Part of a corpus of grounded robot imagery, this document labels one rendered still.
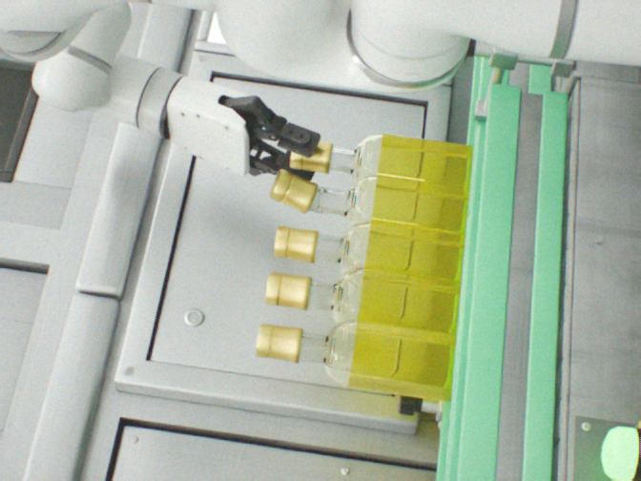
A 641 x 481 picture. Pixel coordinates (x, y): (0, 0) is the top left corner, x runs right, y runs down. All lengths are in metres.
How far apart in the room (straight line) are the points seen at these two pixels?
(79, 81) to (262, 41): 0.41
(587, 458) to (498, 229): 0.24
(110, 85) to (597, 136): 0.53
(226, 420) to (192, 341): 0.10
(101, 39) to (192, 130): 0.14
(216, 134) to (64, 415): 0.35
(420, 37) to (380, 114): 0.66
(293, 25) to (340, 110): 0.63
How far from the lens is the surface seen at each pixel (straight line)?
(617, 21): 0.87
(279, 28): 0.90
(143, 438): 1.36
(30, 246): 1.47
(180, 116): 1.33
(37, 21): 0.94
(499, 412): 1.07
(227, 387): 1.33
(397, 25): 0.86
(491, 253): 1.13
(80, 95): 1.30
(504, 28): 0.86
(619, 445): 1.00
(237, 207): 1.44
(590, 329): 1.10
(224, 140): 1.32
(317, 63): 0.96
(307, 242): 1.26
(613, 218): 1.16
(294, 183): 1.28
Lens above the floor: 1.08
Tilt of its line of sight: 1 degrees up
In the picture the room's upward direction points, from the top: 82 degrees counter-clockwise
